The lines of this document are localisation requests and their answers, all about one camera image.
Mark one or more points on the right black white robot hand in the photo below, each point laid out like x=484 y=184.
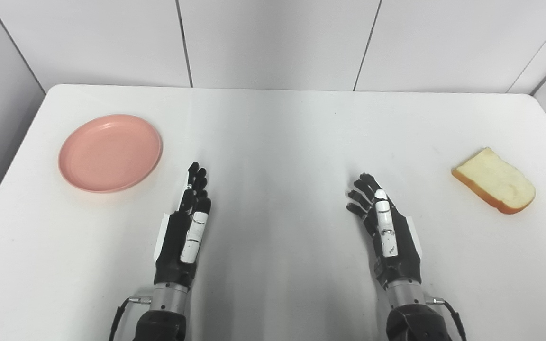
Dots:
x=394 y=237

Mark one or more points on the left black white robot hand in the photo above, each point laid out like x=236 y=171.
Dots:
x=178 y=241

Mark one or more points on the pink round plate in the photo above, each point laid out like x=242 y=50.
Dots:
x=110 y=153

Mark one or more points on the slice of bread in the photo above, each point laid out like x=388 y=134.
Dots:
x=495 y=182

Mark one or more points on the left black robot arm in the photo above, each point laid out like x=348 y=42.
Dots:
x=164 y=315

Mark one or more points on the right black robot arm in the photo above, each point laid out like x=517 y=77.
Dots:
x=413 y=315

